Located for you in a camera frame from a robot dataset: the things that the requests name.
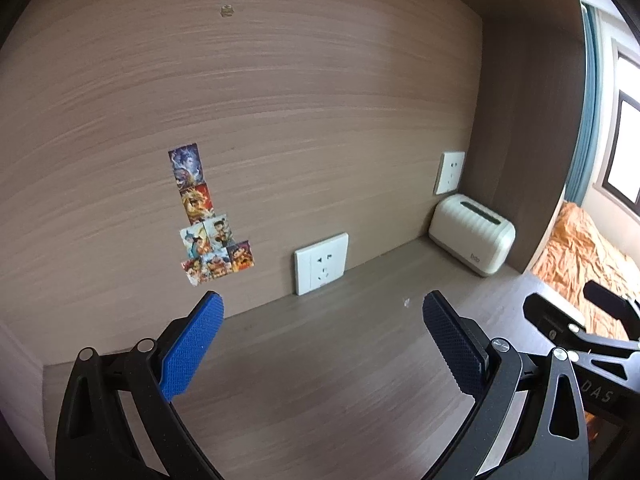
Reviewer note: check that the upper white wall socket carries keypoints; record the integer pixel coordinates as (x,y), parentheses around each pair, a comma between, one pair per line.
(449,173)

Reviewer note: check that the lower white wall socket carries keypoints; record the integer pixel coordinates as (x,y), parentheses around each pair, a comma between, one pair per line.
(320,264)

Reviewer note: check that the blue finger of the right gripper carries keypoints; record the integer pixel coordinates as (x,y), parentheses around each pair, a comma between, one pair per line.
(623,309)

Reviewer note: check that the window with dark frame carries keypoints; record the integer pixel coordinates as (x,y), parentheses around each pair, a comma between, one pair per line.
(621,169)

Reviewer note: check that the orange fluffy blanket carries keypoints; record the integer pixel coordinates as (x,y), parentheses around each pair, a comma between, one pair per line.
(576,253)

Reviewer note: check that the teal curtain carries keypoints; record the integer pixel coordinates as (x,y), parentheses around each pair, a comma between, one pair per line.
(585,149)

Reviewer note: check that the white wall socket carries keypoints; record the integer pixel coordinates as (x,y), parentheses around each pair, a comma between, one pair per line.
(449,173)
(320,264)

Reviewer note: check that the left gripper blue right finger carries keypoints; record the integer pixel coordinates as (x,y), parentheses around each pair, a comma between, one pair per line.
(458,344)

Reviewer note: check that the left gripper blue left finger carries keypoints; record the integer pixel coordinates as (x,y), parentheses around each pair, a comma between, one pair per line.
(184,343)

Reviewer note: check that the cartoon stickers on wall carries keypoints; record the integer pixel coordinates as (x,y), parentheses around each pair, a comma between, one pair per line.
(211,250)

